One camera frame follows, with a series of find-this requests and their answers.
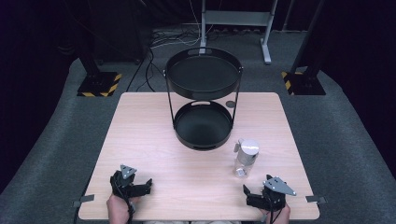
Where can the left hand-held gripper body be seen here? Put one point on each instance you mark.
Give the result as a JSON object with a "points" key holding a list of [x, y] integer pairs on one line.
{"points": [[124, 183]]}

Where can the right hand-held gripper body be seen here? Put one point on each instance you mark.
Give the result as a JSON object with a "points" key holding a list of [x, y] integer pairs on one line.
{"points": [[274, 193]]}

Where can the clear bottle with silver lid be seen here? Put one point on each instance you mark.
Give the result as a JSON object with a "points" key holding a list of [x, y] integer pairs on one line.
{"points": [[246, 155]]}

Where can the black two-tier round rack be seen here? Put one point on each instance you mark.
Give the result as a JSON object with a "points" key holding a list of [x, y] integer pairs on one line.
{"points": [[202, 77]]}

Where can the person's right hand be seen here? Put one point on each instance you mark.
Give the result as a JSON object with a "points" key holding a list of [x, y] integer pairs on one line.
{"points": [[281, 216]]}

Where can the person's left hand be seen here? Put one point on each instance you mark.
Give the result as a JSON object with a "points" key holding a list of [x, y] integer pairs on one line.
{"points": [[120, 208]]}

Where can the grey table clamp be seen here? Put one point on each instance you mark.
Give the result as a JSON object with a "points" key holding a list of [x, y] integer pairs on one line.
{"points": [[316, 199], [83, 199]]}

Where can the round dark table grommet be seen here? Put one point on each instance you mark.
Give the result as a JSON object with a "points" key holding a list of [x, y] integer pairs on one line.
{"points": [[230, 104]]}

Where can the black stand with striped base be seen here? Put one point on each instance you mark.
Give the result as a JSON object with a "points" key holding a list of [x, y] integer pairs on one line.
{"points": [[99, 84], [303, 83]]}

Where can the grey metal frame stand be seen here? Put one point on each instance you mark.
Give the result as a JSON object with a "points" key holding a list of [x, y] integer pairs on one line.
{"points": [[236, 18]]}

